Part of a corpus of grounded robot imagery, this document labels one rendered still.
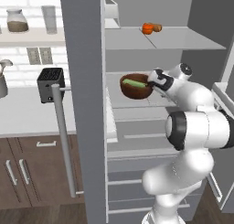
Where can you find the glass jar with brown contents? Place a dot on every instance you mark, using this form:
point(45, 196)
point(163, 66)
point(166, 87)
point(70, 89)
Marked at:
point(17, 20)

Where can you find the grey fridge door with bins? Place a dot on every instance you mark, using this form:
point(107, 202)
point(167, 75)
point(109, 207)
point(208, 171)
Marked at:
point(227, 90)

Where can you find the brown oval food item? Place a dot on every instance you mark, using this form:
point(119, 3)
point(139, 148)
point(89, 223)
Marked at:
point(157, 27)

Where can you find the grey metal kettle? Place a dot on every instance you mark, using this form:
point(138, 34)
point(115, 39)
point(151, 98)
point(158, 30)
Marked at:
point(3, 81)

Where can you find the brown drawer front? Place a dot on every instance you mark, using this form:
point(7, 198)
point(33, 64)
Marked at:
point(27, 144)

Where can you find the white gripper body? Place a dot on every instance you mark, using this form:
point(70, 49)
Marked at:
point(154, 77)

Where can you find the grey fridge body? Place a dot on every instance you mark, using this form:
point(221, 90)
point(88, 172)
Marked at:
point(170, 48)

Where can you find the brown cupboard door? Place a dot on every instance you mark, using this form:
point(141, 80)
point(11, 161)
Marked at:
point(6, 185)
point(45, 179)

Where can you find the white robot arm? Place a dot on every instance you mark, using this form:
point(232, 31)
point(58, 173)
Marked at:
point(195, 133)

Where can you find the brown wooden bowl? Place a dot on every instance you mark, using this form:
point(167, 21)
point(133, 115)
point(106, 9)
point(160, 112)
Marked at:
point(135, 92)

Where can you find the black toaster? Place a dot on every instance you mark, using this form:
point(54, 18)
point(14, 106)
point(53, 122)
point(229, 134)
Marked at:
point(50, 84)

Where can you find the white wall shelf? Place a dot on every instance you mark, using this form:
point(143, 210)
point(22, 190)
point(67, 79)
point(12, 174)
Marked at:
point(30, 37)

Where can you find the green corn cob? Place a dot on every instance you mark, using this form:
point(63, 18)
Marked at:
point(134, 83)

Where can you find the grey wall outlet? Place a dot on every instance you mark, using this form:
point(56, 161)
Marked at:
point(46, 55)
point(33, 55)

